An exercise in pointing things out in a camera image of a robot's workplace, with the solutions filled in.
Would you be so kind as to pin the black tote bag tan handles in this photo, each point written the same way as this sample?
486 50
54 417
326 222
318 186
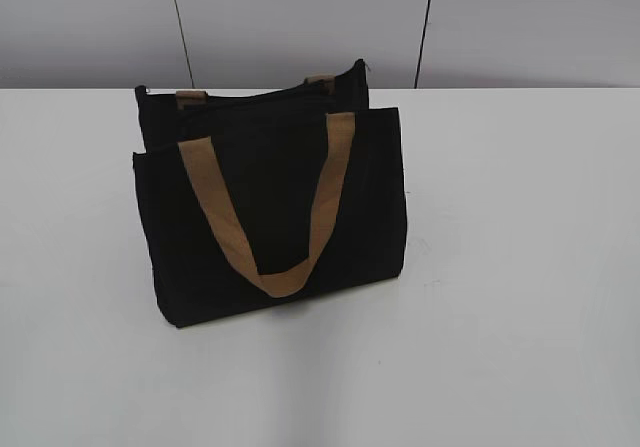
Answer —
252 202

